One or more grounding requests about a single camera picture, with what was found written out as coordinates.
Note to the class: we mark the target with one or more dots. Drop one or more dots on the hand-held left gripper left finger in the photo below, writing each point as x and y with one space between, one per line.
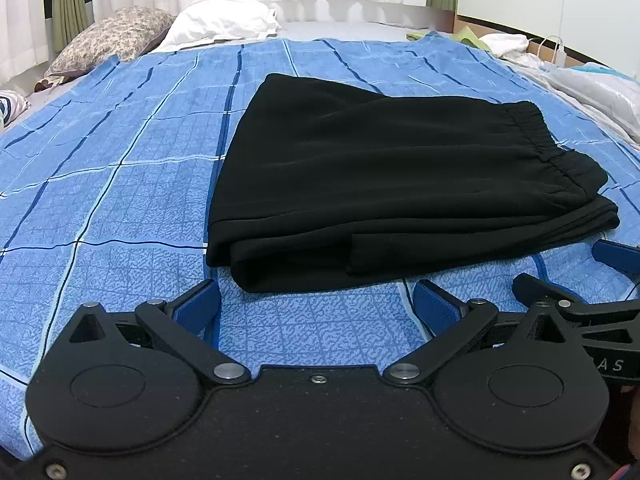
200 305

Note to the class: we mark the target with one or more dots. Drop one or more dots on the brown cloth scrap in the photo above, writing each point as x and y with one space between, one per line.
44 84

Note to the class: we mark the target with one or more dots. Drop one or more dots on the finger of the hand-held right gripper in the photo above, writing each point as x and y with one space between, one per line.
617 257
550 290

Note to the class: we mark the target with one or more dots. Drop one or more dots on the wooden headboard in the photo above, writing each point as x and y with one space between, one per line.
500 27

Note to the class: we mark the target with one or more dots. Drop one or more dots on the floral pillow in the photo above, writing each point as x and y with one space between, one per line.
110 40

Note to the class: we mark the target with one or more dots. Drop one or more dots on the light green cloth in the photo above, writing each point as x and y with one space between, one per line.
450 36

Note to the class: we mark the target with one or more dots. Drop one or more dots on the white pillow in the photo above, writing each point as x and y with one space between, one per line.
220 22

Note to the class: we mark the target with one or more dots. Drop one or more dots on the white cloth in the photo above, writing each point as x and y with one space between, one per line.
505 45

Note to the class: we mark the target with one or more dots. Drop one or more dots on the black pants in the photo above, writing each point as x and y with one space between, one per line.
390 180

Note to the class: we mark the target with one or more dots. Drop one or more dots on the blue checked blanket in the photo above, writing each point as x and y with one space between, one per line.
125 200

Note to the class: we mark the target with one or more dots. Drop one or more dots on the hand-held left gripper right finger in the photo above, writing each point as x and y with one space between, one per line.
434 306

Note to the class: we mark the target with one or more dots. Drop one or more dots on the navy striped cloth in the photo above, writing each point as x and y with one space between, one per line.
10 107

